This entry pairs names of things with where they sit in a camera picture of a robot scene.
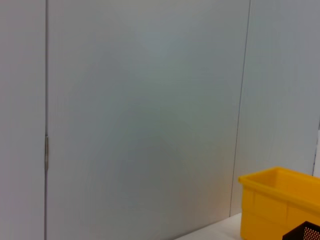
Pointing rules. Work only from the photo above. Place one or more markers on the black mesh pen holder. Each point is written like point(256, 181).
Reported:
point(305, 232)

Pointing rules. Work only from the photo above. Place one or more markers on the yellow plastic bin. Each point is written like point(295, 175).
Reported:
point(270, 205)

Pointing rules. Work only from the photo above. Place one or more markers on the metal wall panel hinge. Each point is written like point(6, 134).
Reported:
point(46, 152)

